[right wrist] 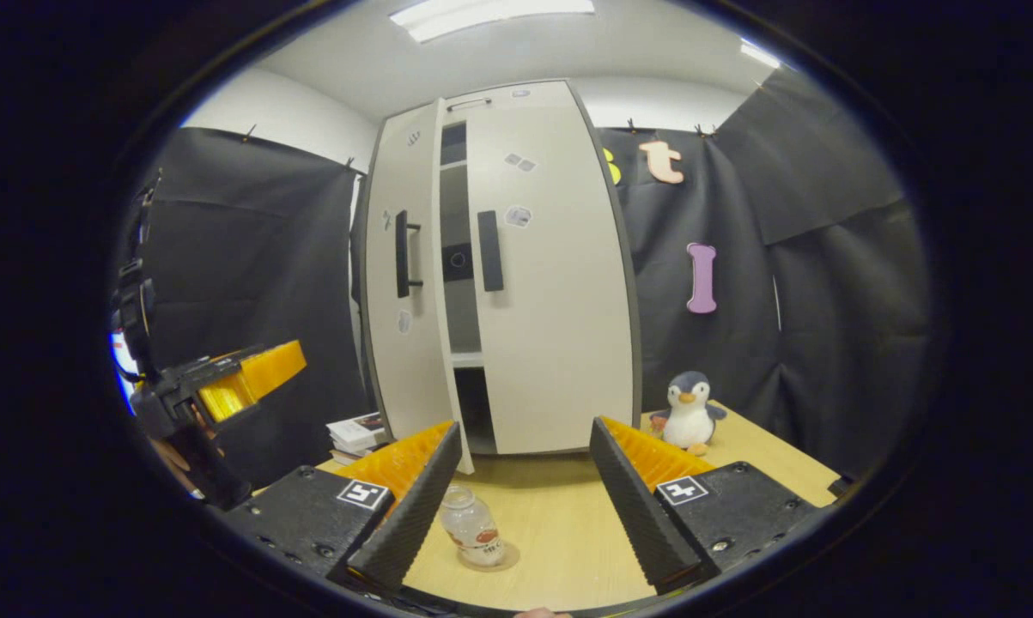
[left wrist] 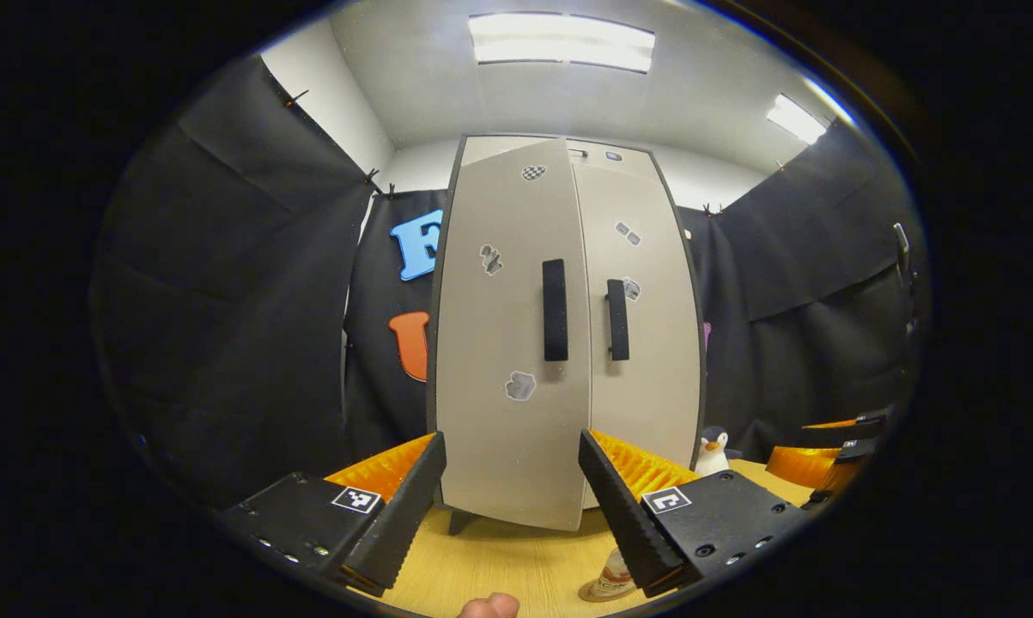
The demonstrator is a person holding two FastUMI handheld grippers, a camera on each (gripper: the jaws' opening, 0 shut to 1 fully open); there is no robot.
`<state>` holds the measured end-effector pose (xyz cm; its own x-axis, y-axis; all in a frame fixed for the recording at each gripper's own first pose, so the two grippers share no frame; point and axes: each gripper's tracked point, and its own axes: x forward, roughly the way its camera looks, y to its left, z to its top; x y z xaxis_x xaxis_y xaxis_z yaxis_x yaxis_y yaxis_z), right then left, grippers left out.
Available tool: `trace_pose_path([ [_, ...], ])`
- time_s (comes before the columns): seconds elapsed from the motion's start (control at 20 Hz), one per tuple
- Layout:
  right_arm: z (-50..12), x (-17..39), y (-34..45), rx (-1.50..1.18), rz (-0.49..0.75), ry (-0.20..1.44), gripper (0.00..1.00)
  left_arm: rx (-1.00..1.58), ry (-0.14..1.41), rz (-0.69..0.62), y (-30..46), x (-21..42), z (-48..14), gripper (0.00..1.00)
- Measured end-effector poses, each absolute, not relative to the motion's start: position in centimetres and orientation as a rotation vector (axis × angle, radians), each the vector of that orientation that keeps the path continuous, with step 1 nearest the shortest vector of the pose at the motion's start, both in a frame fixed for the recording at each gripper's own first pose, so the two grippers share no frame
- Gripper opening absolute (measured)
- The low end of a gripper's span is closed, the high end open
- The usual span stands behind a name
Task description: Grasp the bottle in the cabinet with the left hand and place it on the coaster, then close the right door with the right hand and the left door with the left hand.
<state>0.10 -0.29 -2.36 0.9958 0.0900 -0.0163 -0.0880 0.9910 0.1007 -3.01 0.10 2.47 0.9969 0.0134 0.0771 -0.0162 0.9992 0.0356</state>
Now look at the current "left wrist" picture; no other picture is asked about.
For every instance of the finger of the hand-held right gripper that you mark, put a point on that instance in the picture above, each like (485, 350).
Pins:
(804, 468)
(842, 432)

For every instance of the clear plastic bottle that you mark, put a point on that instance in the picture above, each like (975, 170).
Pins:
(615, 571)

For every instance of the small ceiling light panel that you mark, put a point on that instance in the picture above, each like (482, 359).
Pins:
(795, 118)

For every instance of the large ceiling light panel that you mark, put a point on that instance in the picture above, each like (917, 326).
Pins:
(563, 41)

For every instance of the grey cabinet door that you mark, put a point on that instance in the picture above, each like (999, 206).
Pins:
(499, 343)
(653, 343)

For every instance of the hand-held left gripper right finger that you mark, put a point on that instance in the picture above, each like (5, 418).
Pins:
(623, 511)

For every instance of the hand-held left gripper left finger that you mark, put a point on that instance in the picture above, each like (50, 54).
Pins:
(404, 515)

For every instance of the grey cabinet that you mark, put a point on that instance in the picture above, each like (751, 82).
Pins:
(459, 520)

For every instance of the penguin plush toy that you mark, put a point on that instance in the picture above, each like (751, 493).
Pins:
(712, 455)

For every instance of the black backdrop cloth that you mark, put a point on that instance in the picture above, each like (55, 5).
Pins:
(224, 343)

